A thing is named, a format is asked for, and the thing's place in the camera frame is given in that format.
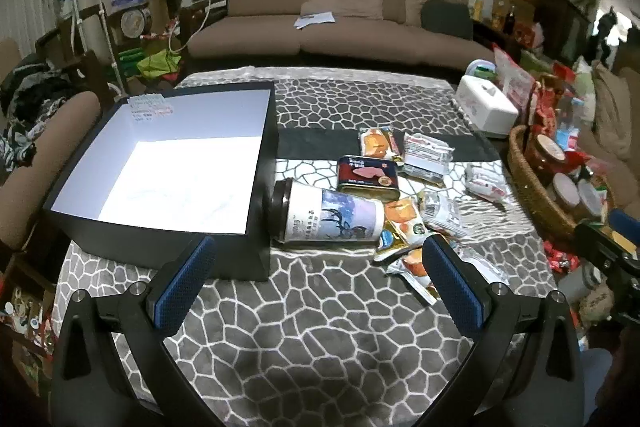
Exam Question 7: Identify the beige armchair cushion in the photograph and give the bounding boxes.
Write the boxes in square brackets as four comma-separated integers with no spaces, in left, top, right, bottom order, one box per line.
[592,52,640,168]

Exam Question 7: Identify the dark grey cushion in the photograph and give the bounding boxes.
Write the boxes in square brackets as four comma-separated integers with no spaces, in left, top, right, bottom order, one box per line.
[420,0,473,40]

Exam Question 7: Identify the black box with white inside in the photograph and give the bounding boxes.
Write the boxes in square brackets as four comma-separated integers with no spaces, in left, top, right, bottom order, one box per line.
[42,79,277,283]

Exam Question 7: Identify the yellow red carton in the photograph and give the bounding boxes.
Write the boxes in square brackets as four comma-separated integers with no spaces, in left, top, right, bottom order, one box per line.
[492,0,536,32]

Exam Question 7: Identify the orange cake packet green logo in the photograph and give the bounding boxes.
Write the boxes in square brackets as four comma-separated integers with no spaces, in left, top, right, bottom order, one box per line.
[382,197,431,248]
[385,247,441,305]

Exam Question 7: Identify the pile of dark clothes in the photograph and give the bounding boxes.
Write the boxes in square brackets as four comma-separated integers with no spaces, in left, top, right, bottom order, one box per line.
[0,57,76,168]

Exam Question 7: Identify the grey stone-pattern blanket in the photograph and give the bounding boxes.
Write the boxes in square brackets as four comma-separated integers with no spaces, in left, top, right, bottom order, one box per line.
[54,66,558,427]

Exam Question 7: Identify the gold blue snack packet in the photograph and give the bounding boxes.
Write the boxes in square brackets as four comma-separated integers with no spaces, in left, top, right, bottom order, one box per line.
[372,229,416,265]

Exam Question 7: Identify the green bag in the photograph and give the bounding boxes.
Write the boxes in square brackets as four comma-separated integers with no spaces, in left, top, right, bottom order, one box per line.
[136,49,183,80]

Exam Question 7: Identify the white barcode snack packet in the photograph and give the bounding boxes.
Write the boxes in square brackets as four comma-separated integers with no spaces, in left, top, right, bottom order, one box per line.
[420,189,471,238]

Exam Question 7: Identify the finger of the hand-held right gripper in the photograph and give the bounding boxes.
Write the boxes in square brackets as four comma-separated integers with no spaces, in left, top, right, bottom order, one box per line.
[574,221,632,269]
[607,208,640,253]

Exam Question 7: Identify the grey flask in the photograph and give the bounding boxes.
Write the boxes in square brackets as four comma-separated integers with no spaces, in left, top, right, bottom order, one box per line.
[557,264,603,305]

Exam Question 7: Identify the white papers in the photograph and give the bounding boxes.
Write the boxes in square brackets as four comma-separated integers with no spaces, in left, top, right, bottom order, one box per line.
[294,11,337,30]

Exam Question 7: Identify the milk tea cup black lid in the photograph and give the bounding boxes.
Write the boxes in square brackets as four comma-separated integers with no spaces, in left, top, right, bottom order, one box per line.
[269,178,386,249]

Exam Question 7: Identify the white red snack packet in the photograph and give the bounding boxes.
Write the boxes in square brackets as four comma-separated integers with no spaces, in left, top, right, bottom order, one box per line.
[464,164,513,208]
[401,133,456,185]

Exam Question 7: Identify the large orange bread packet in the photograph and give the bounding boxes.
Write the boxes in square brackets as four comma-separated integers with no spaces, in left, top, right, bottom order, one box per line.
[359,127,405,165]

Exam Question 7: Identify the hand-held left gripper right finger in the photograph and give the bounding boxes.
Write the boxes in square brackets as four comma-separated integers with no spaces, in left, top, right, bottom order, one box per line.
[415,234,586,427]

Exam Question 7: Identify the wicker basket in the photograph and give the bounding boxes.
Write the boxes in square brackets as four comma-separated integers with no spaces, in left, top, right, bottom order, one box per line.
[507,124,611,243]

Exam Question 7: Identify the round metal tin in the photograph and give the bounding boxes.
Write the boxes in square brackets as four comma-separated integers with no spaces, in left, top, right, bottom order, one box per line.
[120,7,151,38]

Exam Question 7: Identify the red wrappers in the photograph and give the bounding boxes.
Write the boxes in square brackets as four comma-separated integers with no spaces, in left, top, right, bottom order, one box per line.
[542,239,581,273]

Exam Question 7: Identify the dark cabinet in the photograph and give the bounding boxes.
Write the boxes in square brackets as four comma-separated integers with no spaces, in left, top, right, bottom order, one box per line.
[532,0,593,62]

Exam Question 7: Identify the red white snack bag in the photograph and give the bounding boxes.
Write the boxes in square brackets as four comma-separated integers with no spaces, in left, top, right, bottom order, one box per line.
[492,44,536,112]

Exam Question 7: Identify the brown armchair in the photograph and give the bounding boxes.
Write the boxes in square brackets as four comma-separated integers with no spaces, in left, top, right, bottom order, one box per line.
[0,37,103,253]

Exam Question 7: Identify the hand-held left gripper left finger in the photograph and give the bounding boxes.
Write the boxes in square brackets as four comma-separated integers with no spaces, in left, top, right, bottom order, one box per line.
[50,234,223,427]

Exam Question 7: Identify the white green lidded container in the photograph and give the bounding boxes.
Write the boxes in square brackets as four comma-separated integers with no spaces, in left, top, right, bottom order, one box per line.
[465,59,501,80]

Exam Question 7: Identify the white tissue box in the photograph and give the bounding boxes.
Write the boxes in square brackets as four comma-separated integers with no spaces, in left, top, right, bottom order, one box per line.
[455,74,520,138]

